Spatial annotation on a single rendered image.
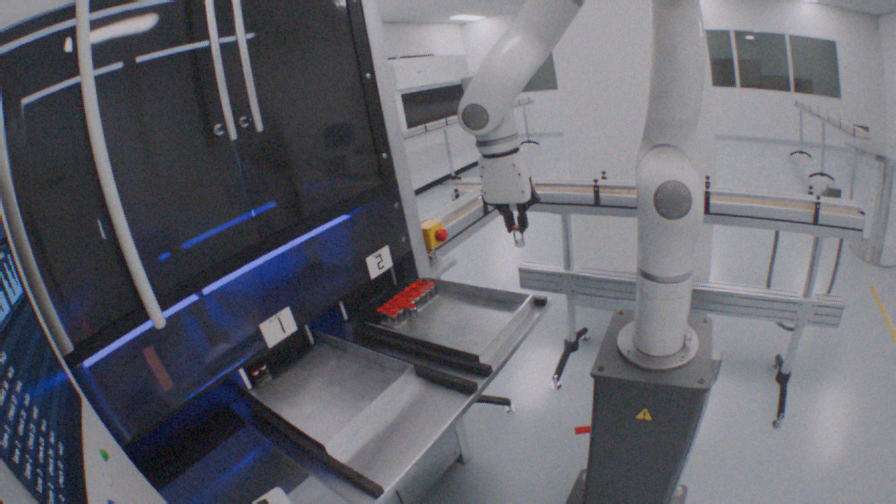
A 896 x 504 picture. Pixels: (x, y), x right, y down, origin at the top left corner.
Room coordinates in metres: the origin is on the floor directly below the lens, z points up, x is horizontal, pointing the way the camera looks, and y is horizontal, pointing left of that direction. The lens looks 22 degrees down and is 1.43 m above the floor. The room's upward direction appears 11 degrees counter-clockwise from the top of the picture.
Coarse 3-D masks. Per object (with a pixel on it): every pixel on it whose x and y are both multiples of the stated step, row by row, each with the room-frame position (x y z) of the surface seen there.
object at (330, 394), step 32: (320, 352) 0.84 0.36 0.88; (352, 352) 0.81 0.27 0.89; (256, 384) 0.73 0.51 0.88; (288, 384) 0.72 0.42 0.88; (320, 384) 0.71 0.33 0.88; (352, 384) 0.69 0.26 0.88; (384, 384) 0.68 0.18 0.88; (288, 416) 0.61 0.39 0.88; (320, 416) 0.60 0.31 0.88; (352, 416) 0.59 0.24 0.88; (320, 448) 0.50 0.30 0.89
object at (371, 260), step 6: (378, 252) 1.02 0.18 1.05; (384, 252) 1.03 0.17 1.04; (366, 258) 0.98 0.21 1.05; (372, 258) 1.00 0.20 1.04; (378, 258) 1.01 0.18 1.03; (384, 258) 1.03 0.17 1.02; (390, 258) 1.05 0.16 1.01; (372, 264) 0.99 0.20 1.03; (384, 264) 1.03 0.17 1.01; (390, 264) 1.04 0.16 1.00; (372, 270) 0.99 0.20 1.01; (378, 270) 1.01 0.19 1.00; (384, 270) 1.02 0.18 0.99; (372, 276) 0.99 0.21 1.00
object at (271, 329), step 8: (280, 312) 0.76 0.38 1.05; (288, 312) 0.78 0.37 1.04; (272, 320) 0.74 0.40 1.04; (288, 320) 0.77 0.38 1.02; (264, 328) 0.72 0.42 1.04; (272, 328) 0.74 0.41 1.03; (280, 328) 0.75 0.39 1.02; (288, 328) 0.77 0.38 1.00; (296, 328) 0.78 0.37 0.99; (264, 336) 0.72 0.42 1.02; (272, 336) 0.73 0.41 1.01; (280, 336) 0.75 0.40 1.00; (272, 344) 0.73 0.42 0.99
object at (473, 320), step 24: (456, 288) 1.03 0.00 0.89; (480, 288) 0.98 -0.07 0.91; (432, 312) 0.94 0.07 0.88; (456, 312) 0.92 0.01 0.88; (480, 312) 0.90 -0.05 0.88; (504, 312) 0.88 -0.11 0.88; (528, 312) 0.85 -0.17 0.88; (408, 336) 0.80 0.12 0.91; (432, 336) 0.83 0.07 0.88; (456, 336) 0.81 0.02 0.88; (480, 336) 0.79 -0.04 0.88; (504, 336) 0.76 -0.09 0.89; (480, 360) 0.68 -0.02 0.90
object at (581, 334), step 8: (584, 328) 1.81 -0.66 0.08; (576, 336) 1.70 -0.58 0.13; (584, 336) 1.83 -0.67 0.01; (568, 344) 1.64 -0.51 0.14; (576, 344) 1.63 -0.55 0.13; (568, 352) 1.59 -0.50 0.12; (560, 360) 1.56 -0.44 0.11; (560, 368) 1.52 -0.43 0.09; (552, 376) 1.51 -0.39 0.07; (560, 376) 1.49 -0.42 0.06; (552, 384) 1.51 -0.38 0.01; (560, 384) 1.49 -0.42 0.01
